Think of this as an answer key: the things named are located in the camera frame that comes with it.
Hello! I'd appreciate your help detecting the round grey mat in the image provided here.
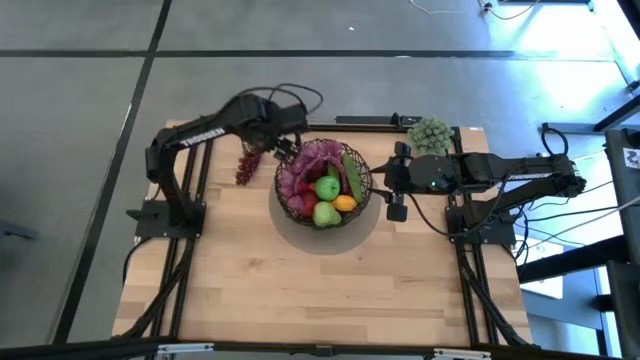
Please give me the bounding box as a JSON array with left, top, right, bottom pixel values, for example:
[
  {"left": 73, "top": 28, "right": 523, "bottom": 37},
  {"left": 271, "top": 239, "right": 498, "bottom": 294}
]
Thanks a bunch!
[{"left": 268, "top": 174, "right": 382, "bottom": 256}]

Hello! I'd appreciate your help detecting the black camera gantry frame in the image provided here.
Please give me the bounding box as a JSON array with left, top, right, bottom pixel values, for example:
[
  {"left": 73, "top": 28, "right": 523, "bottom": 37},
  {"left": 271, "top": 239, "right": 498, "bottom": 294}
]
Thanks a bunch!
[{"left": 0, "top": 335, "right": 640, "bottom": 360}]

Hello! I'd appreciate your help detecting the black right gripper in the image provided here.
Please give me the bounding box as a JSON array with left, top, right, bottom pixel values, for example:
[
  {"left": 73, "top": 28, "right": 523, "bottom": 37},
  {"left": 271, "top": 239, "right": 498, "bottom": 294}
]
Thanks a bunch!
[{"left": 372, "top": 141, "right": 419, "bottom": 225}]

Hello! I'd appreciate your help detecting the green apple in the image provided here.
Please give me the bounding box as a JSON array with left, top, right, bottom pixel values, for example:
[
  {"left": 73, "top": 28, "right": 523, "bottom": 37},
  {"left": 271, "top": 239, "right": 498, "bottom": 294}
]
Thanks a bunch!
[
  {"left": 312, "top": 201, "right": 344, "bottom": 228},
  {"left": 314, "top": 174, "right": 341, "bottom": 202}
]

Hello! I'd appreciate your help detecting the purple grape bunch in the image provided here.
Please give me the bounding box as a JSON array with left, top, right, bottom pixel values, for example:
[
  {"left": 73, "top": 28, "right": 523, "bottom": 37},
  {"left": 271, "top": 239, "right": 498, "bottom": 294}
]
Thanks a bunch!
[{"left": 278, "top": 140, "right": 346, "bottom": 214}]

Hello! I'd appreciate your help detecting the green succulent in white pot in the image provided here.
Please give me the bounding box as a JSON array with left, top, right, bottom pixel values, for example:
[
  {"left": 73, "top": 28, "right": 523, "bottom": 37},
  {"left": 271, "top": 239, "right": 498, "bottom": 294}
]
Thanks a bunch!
[{"left": 406, "top": 114, "right": 455, "bottom": 158}]

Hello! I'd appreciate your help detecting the silver gantry bracket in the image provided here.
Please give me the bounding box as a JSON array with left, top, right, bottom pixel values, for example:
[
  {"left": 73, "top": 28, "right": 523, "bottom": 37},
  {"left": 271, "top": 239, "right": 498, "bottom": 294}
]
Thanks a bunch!
[
  {"left": 157, "top": 342, "right": 215, "bottom": 355},
  {"left": 432, "top": 348, "right": 491, "bottom": 360}
]

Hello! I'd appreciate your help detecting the red apple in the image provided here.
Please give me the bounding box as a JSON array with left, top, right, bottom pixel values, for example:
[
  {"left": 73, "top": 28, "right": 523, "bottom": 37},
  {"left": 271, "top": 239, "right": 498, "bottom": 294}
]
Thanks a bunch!
[{"left": 298, "top": 189, "right": 320, "bottom": 219}]

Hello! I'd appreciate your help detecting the dark green cucumber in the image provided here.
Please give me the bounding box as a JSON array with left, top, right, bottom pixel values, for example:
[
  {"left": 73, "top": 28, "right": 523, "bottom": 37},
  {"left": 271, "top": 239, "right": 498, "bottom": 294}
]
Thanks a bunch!
[{"left": 341, "top": 152, "right": 364, "bottom": 204}]

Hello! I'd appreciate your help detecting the red grape bunch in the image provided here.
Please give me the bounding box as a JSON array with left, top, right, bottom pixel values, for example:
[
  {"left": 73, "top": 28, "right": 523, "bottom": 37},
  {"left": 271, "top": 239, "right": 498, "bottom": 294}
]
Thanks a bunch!
[{"left": 234, "top": 149, "right": 264, "bottom": 187}]

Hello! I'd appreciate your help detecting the black floor beam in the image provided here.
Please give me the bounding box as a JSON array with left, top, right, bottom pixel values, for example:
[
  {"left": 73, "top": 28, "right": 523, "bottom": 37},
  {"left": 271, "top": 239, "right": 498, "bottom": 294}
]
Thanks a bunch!
[{"left": 517, "top": 234, "right": 631, "bottom": 284}]

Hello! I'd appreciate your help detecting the black flat bar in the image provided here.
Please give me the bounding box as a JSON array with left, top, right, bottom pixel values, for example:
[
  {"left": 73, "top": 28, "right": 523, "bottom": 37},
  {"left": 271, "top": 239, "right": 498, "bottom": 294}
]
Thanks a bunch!
[{"left": 334, "top": 113, "right": 424, "bottom": 127}]

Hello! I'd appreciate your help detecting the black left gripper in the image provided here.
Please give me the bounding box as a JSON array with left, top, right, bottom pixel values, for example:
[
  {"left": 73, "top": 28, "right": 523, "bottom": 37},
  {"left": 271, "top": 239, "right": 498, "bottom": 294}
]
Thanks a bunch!
[{"left": 247, "top": 94, "right": 311, "bottom": 162}]

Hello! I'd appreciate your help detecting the orange yellow lemon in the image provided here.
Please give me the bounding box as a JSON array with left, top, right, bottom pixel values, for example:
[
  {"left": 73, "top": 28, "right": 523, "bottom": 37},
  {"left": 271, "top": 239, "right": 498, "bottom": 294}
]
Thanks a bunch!
[{"left": 330, "top": 194, "right": 358, "bottom": 213}]

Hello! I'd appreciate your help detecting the grey desk leg frame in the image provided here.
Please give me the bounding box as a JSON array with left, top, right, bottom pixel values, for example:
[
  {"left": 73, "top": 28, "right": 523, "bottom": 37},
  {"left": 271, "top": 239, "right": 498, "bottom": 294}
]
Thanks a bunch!
[{"left": 541, "top": 92, "right": 640, "bottom": 135}]

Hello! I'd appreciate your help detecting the dark wire basket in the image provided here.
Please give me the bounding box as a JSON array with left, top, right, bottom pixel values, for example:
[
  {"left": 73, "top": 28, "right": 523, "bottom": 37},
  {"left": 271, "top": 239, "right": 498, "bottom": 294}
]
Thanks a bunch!
[{"left": 273, "top": 138, "right": 374, "bottom": 231}]

